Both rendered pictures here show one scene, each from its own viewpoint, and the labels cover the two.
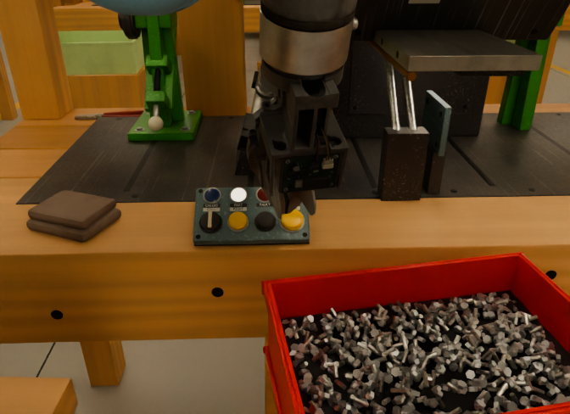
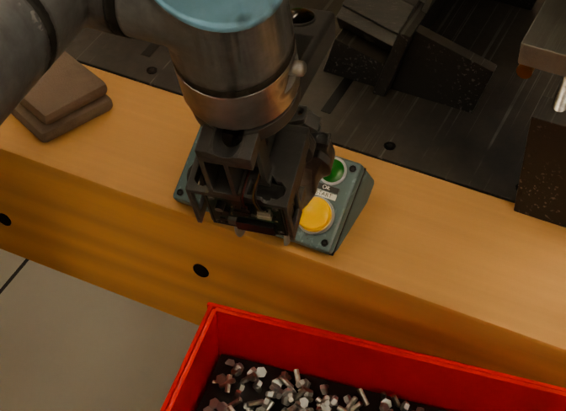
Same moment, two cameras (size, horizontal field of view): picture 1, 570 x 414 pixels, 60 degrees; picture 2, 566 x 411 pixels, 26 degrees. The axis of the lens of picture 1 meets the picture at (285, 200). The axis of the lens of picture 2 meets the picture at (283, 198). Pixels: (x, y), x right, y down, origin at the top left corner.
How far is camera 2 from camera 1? 0.52 m
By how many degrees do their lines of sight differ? 28
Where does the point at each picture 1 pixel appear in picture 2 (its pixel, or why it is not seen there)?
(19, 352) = not seen: hidden behind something
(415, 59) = (530, 50)
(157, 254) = (125, 195)
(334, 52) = (246, 114)
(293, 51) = (193, 101)
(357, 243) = (403, 280)
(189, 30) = not seen: outside the picture
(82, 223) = (45, 118)
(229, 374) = not seen: hidden behind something
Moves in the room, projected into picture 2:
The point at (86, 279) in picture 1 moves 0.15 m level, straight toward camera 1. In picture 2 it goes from (40, 193) to (9, 318)
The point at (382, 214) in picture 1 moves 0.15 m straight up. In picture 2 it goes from (490, 238) to (514, 102)
